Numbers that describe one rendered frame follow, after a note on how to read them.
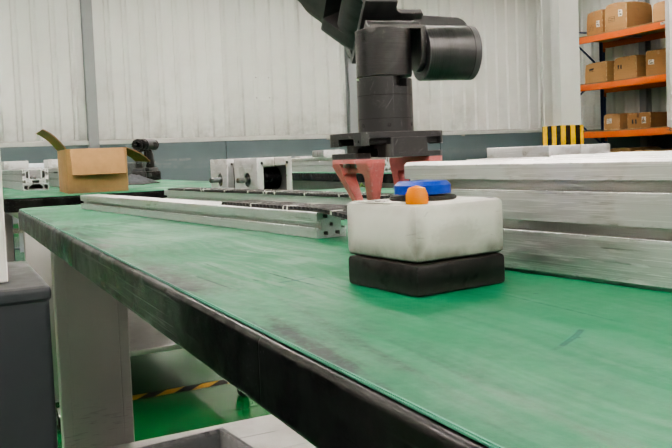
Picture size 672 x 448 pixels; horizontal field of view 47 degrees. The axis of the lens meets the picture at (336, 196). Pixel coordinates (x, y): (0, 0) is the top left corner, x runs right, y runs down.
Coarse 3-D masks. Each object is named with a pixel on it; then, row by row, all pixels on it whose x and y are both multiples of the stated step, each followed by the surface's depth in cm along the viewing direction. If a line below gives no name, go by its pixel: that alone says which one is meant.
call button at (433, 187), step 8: (400, 184) 54; (408, 184) 54; (416, 184) 53; (424, 184) 53; (432, 184) 53; (440, 184) 53; (448, 184) 54; (400, 192) 54; (432, 192) 53; (440, 192) 53; (448, 192) 54
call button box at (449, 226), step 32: (352, 224) 56; (384, 224) 52; (416, 224) 50; (448, 224) 51; (480, 224) 53; (352, 256) 56; (384, 256) 53; (416, 256) 50; (448, 256) 51; (480, 256) 53; (384, 288) 53; (416, 288) 50; (448, 288) 51
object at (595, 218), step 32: (480, 160) 62; (512, 160) 59; (544, 160) 56; (576, 160) 54; (608, 160) 52; (640, 160) 49; (480, 192) 62; (512, 192) 59; (544, 192) 56; (576, 192) 54; (608, 192) 52; (640, 192) 51; (512, 224) 60; (544, 224) 58; (576, 224) 55; (608, 224) 52; (640, 224) 50; (512, 256) 59; (544, 256) 57; (576, 256) 54; (608, 256) 52; (640, 256) 50
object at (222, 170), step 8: (216, 160) 181; (224, 160) 176; (232, 160) 176; (216, 168) 181; (224, 168) 177; (232, 168) 176; (216, 176) 181; (224, 176) 177; (232, 176) 176; (216, 184) 181; (224, 184) 177; (232, 184) 176
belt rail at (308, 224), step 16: (96, 208) 159; (112, 208) 150; (128, 208) 142; (144, 208) 137; (160, 208) 130; (176, 208) 123; (192, 208) 117; (208, 208) 112; (224, 208) 108; (240, 208) 104; (256, 208) 100; (208, 224) 113; (224, 224) 108; (240, 224) 104; (256, 224) 100; (272, 224) 97; (288, 224) 95; (304, 224) 92; (320, 224) 89; (336, 224) 90
